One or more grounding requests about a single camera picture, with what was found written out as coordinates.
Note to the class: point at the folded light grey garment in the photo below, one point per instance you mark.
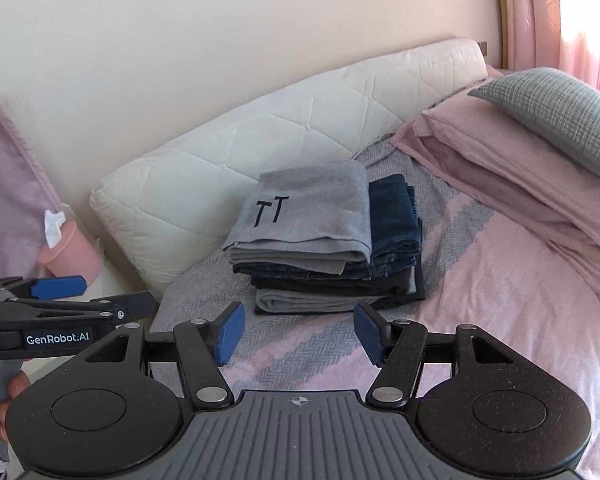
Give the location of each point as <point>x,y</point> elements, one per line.
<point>300,304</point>

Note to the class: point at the person's left hand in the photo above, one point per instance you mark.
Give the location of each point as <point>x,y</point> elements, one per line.
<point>16,386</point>

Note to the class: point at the folded dark grey garment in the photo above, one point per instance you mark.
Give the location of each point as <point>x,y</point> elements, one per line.
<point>380,285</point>

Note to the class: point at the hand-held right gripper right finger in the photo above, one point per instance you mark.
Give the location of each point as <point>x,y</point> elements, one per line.
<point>367,330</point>

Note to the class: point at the mauve pillow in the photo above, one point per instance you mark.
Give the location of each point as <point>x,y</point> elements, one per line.
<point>505,185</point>

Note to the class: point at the pink grey striped blanket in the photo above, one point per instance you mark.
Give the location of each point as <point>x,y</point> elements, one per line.
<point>480,310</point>

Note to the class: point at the white tissue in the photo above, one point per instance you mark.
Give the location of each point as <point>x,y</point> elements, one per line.
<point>54,227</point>

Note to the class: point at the grey green checked pillow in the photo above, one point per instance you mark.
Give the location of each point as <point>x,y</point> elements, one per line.
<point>555,110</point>

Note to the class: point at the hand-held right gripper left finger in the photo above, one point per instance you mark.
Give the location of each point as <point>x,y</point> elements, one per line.
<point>230,332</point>

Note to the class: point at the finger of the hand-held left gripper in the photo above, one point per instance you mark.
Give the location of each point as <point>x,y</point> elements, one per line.
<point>60,286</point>
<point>135,306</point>

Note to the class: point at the pink tissue holder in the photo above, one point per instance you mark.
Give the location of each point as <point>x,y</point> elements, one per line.
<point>75,255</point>

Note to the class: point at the white quilted headboard cushion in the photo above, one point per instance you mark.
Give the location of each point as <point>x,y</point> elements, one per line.
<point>205,160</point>

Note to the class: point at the light pink pillow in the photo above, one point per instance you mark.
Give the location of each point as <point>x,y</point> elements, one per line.
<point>505,145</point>

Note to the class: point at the folded blue jeans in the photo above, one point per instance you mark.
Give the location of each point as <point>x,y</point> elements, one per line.
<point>395,220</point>

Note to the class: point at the pink curtain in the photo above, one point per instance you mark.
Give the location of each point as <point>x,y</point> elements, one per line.
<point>540,20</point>

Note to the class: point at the mauve cloth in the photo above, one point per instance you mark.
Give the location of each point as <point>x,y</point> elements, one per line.
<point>5,185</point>

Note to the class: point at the brown wall socket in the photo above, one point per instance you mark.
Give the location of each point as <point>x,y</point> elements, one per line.
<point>484,47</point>

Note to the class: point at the wooden window trim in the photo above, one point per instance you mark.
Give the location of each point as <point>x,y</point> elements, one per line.
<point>503,20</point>

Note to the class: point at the grey sweatshirt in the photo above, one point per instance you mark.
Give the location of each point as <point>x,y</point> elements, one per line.
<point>310,210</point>

